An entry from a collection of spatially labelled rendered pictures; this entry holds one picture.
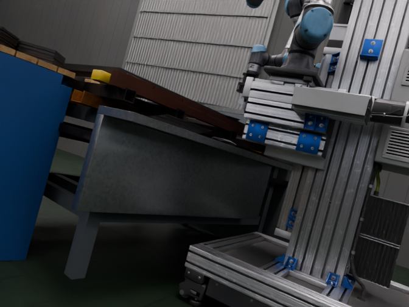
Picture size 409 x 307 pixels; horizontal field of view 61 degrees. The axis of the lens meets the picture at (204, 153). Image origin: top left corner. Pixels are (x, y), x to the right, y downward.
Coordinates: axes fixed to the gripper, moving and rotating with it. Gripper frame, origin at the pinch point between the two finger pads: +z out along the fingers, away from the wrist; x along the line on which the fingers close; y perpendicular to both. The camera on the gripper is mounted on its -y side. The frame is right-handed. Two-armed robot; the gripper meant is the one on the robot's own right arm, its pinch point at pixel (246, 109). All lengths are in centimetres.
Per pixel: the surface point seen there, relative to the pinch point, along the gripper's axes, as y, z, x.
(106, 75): 14, 10, 79
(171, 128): -15, 23, 66
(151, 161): 1, 38, 57
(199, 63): 255, -103, -235
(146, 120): -14, 23, 79
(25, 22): 716, -146, -165
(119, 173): 2, 45, 71
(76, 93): 29, 19, 80
